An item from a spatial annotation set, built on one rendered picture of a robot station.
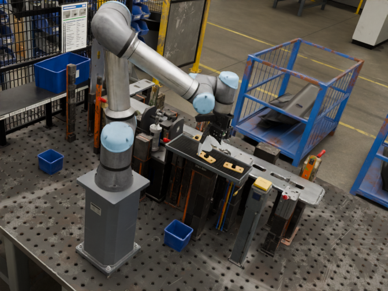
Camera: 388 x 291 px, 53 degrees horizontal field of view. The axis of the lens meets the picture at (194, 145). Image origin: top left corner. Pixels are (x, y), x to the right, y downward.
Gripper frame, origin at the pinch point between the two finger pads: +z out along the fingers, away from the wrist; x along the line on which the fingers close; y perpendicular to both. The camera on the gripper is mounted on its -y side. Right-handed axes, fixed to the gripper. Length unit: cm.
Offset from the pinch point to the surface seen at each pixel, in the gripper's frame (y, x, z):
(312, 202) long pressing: 40, 34, 20
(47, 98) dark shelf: -101, -15, 17
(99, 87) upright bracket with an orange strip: -81, 4, 6
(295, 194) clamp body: 33.9, 25.0, 14.1
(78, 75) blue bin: -109, 10, 12
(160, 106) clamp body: -70, 43, 23
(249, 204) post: 24.6, 2.4, 14.8
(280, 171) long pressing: 17, 43, 20
